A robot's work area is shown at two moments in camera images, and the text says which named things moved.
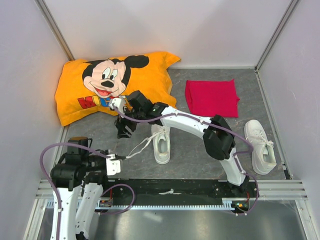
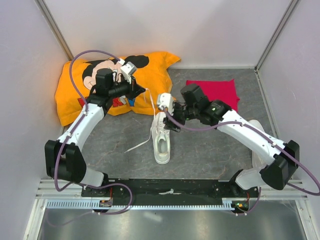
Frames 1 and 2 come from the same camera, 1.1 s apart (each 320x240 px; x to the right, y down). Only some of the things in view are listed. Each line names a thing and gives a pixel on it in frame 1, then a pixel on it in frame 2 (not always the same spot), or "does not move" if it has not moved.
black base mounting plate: (176, 191) does not move
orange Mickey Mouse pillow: (86, 87) does not move
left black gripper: (121, 157) to (134, 89)
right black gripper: (122, 121) to (168, 124)
